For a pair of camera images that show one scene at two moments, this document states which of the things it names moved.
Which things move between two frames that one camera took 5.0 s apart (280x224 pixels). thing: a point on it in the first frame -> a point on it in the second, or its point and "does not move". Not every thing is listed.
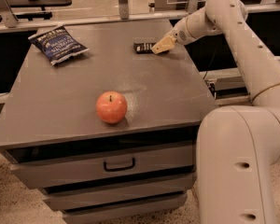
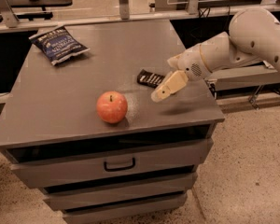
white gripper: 179,35 -> 189,63
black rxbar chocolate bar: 144,48 -> 149,78
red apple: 111,106 does not move
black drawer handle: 119,168 does not move
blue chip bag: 57,44 does not move
